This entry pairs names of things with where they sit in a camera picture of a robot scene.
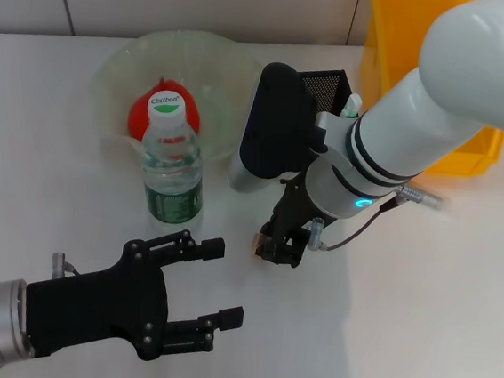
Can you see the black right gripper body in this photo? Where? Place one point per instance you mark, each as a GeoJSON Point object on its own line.
{"type": "Point", "coordinates": [292, 206]}

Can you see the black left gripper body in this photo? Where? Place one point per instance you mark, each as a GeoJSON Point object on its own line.
{"type": "Point", "coordinates": [93, 308]}

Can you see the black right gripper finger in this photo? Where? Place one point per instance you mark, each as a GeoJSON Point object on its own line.
{"type": "Point", "coordinates": [270, 249]}
{"type": "Point", "coordinates": [210, 247]}
{"type": "Point", "coordinates": [230, 316]}
{"type": "Point", "coordinates": [295, 249]}

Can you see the beige eraser with barcode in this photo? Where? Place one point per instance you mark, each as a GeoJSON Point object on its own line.
{"type": "Point", "coordinates": [258, 242]}

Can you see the clear green-label water bottle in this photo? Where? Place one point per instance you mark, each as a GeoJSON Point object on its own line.
{"type": "Point", "coordinates": [173, 190]}

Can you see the orange toy fruit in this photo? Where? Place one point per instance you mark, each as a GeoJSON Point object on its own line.
{"type": "Point", "coordinates": [138, 117]}

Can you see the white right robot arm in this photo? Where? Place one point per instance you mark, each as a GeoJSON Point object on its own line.
{"type": "Point", "coordinates": [443, 104]}

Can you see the black mesh pen holder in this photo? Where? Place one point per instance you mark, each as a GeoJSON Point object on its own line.
{"type": "Point", "coordinates": [328, 89]}

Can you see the green glass fruit plate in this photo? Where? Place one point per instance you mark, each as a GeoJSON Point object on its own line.
{"type": "Point", "coordinates": [218, 74]}

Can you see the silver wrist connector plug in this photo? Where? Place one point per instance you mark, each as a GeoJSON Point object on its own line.
{"type": "Point", "coordinates": [316, 233]}
{"type": "Point", "coordinates": [412, 192]}
{"type": "Point", "coordinates": [57, 263]}

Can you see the yellow plastic bin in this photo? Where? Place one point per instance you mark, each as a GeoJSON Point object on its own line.
{"type": "Point", "coordinates": [392, 33]}

